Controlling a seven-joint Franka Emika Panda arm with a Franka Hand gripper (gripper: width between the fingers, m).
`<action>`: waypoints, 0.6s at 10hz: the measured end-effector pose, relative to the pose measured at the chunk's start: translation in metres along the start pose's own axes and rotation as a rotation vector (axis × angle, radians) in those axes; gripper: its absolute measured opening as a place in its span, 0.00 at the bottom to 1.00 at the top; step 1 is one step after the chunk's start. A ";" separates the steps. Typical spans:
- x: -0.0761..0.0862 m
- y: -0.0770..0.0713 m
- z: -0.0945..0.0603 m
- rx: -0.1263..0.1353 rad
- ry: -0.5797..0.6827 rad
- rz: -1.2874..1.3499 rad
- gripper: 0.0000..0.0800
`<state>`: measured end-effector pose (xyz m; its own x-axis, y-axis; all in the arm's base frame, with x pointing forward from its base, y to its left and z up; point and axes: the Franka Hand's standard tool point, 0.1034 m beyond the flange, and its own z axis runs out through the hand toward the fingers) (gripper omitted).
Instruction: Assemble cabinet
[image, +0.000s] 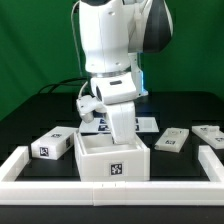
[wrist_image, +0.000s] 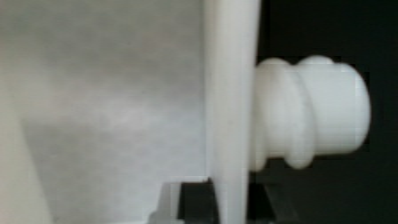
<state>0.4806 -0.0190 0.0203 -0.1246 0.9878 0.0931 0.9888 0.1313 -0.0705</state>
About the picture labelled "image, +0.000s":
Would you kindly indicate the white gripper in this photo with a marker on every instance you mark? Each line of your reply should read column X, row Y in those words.
column 121, row 121

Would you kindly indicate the white cabinet body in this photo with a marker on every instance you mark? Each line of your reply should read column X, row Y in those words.
column 100, row 160

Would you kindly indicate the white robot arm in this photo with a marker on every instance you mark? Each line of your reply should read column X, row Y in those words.
column 111, row 30

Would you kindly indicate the white flat marker plate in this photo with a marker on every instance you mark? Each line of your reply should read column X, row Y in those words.
column 98, row 125

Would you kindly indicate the white box with marker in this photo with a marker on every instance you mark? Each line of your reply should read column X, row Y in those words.
column 54, row 143

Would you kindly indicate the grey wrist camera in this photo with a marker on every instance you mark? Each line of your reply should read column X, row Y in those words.
column 86, row 105

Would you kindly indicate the white U-shaped frame fence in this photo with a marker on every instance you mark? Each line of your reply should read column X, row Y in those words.
column 209, row 192

